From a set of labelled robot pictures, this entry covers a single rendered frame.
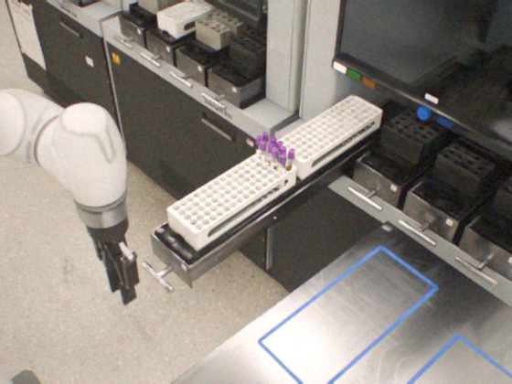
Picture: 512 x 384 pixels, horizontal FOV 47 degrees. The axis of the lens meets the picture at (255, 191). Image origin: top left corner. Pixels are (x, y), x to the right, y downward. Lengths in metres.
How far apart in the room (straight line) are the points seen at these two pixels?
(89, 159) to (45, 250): 1.52
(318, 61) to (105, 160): 0.77
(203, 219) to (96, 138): 0.38
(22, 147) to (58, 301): 1.29
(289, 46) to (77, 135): 0.83
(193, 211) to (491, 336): 0.62
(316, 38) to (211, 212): 0.54
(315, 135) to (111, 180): 0.63
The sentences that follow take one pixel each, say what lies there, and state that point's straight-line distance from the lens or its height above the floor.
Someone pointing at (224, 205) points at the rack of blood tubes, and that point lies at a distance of 1.26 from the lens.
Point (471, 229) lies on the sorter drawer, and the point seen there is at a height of 0.80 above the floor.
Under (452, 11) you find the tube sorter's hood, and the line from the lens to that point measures 1.26.
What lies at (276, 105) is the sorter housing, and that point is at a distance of 1.75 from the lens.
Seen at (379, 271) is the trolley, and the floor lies 0.82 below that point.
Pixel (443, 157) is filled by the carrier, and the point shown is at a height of 0.88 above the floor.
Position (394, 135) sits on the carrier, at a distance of 1.46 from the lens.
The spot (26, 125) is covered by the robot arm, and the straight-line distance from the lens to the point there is 1.02.
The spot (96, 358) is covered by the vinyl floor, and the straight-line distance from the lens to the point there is 2.09.
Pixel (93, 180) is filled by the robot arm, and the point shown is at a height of 1.12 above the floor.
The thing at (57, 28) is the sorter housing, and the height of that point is 0.56.
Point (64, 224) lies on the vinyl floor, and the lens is 2.51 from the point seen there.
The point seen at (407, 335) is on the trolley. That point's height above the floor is 0.82.
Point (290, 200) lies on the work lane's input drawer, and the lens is 1.36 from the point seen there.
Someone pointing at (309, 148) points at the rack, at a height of 0.85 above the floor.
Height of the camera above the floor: 1.75
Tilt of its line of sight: 44 degrees down
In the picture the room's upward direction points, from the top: 1 degrees clockwise
